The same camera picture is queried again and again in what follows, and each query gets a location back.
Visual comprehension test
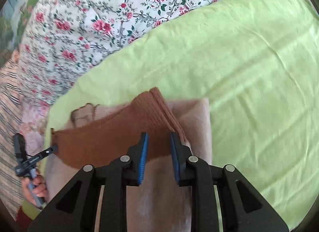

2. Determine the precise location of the light green bed sheet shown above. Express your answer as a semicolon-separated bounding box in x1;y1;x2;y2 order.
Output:
48;0;318;229

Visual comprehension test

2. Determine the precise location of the floral rose quilt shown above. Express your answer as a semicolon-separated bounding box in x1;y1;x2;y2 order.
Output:
17;0;292;108

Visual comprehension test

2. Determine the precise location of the pink peony floral pillow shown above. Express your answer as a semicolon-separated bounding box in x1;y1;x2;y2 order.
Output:
19;103;50;155

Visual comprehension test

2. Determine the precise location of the person's left hand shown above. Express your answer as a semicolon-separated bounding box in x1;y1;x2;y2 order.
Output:
21;169;48;208

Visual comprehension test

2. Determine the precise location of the beige fuzzy sweater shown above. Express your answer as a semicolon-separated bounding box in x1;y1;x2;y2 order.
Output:
45;88;212;231

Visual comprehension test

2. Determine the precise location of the black camera box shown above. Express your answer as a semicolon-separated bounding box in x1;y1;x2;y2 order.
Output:
12;133;27;162

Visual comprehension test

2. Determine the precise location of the plaid checked blanket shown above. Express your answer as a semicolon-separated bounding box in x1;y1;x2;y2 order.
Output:
1;50;23;217

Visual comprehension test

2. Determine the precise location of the framed landscape painting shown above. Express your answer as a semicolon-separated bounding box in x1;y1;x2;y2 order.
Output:
1;0;38;65

